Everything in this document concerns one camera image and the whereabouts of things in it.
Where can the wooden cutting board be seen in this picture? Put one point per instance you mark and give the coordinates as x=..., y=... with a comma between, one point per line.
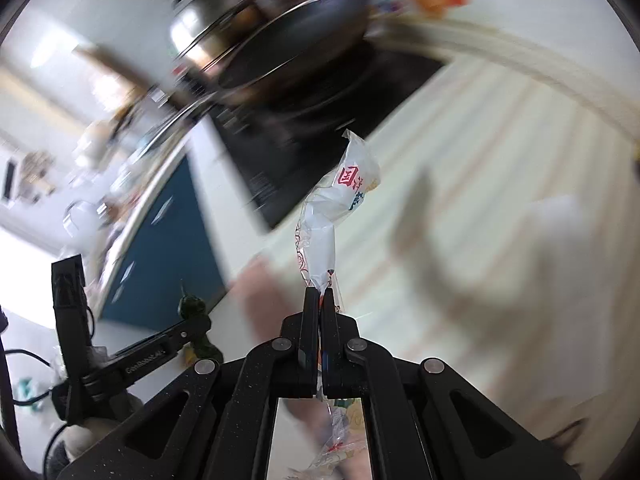
x=115, y=62

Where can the blue kitchen cabinet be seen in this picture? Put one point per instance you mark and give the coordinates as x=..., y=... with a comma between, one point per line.
x=165, y=240

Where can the black stove hob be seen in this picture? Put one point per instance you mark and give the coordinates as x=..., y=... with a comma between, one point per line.
x=280, y=160

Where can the dark green pepper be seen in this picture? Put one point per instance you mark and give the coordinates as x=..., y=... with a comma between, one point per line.
x=192, y=306

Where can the steel steamer pot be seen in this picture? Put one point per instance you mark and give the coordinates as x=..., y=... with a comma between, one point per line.
x=200, y=30

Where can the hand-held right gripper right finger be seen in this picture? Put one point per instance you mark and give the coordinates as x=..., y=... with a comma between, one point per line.
x=327, y=315

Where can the clear printed plastic wrapper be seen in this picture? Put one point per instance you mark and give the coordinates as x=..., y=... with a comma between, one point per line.
x=320, y=220

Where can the dark wok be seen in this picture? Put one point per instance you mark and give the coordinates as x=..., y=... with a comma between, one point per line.
x=300, y=35

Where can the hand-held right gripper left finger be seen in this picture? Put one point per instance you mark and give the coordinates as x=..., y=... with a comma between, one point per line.
x=312, y=310

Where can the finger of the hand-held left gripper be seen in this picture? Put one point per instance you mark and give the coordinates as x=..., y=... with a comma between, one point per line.
x=192, y=332

